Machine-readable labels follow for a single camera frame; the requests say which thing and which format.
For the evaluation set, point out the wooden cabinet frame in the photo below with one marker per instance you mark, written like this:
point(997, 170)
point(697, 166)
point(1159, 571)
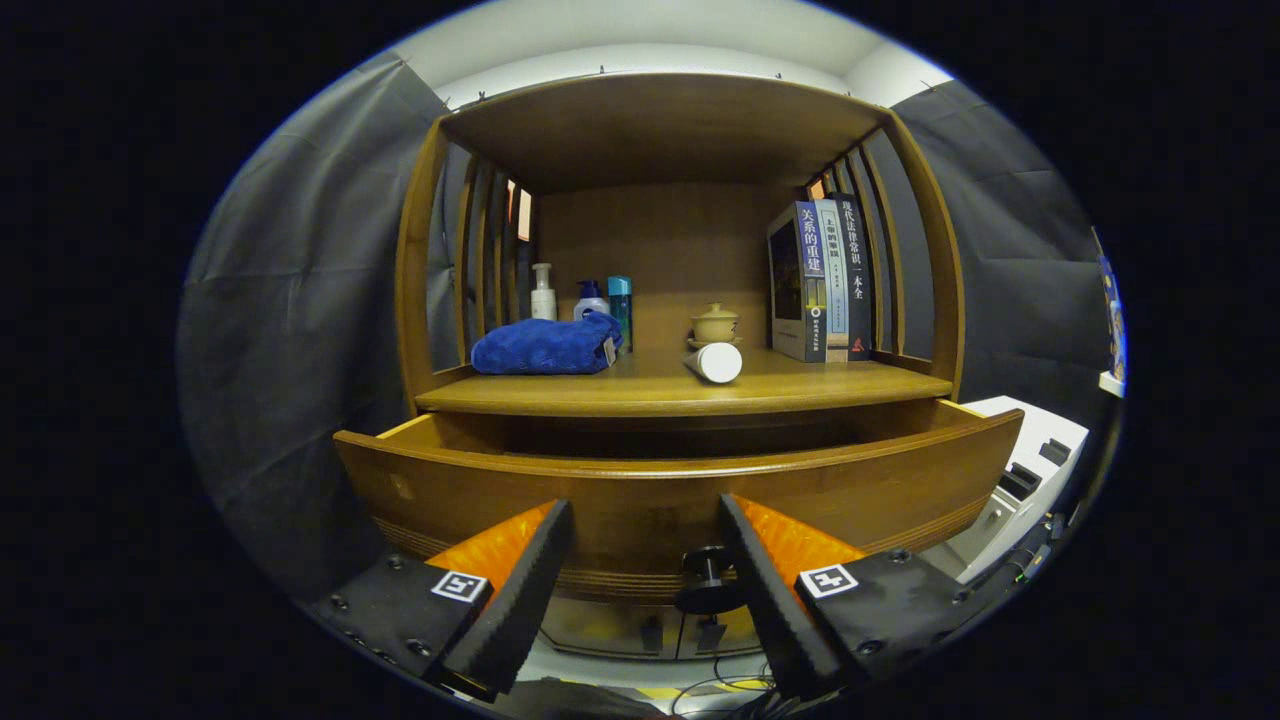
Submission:
point(660, 130)

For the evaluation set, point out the beige saucer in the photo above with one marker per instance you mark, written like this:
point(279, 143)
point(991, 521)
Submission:
point(697, 343)

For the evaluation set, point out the white bottle blue cap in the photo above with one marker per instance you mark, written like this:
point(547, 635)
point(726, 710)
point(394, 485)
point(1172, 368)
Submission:
point(590, 300)

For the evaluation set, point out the small white shelf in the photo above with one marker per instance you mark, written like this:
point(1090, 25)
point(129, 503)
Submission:
point(1112, 383)

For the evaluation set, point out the wooden countertop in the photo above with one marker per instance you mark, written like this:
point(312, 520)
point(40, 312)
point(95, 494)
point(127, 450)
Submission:
point(650, 390)

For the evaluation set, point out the white pump bottle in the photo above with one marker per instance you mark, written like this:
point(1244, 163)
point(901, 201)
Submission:
point(543, 295)

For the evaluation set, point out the black drawer knob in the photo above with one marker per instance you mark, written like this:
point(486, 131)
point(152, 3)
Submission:
point(708, 585)

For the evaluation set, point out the white green cleanser tube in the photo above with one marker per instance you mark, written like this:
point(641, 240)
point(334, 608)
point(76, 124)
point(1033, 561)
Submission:
point(715, 362)

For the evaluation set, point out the white appliance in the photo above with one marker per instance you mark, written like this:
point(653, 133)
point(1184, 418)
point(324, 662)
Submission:
point(1030, 460)

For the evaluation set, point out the beige lidded teacup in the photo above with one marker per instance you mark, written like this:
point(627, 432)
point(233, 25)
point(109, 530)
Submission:
point(715, 325)

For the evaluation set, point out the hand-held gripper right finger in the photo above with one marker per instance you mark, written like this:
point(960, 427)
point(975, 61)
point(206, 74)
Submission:
point(775, 600)

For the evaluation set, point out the clear blue bottle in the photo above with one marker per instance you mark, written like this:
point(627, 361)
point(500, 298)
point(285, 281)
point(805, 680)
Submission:
point(620, 305)

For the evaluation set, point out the blue towel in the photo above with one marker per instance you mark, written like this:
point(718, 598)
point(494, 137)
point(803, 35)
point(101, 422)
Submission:
point(545, 348)

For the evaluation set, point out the book with pale spine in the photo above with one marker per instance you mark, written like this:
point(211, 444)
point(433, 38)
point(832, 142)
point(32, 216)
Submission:
point(833, 280)

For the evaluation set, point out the book with blue spine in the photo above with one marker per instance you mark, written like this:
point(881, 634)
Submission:
point(795, 290)

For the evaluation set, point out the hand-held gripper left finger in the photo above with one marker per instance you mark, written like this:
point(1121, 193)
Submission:
point(520, 610)

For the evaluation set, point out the book with black spine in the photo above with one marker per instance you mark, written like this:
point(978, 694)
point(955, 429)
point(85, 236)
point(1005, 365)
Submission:
point(855, 270)

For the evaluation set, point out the wooden drawer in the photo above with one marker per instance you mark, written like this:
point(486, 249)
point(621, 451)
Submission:
point(640, 510)

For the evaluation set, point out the black backdrop cloth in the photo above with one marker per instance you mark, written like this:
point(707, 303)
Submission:
point(290, 300)

